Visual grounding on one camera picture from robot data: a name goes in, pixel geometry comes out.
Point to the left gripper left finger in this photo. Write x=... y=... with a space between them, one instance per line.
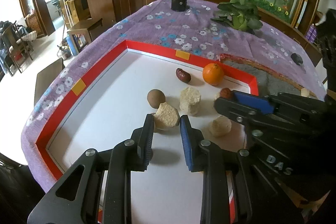
x=97 y=186

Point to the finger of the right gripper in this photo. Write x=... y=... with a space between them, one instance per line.
x=260 y=103
x=251 y=119

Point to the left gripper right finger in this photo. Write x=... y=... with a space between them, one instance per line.
x=235 y=188

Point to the white yam chunk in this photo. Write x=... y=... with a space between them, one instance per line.
x=220 y=126
x=305 y=92
x=166 y=117
x=189 y=101

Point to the large orange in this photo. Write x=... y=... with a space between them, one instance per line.
x=213 y=74

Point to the dark red date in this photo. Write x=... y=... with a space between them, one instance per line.
x=183 y=75

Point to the grey felt mat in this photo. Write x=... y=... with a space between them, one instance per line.
x=277 y=72

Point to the black small device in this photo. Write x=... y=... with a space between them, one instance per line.
x=297 y=59

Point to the purple bottle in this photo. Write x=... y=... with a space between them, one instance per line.
x=311 y=34

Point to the green leafy cabbage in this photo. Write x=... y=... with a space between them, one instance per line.
x=241 y=15

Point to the red white tray box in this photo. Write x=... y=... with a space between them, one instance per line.
x=109 y=103

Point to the black cylindrical holder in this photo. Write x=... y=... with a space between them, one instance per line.
x=178 y=5

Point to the purple floral tablecloth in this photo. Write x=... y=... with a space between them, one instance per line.
x=191 y=31

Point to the wooden stool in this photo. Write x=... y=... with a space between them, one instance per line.
x=80 y=33

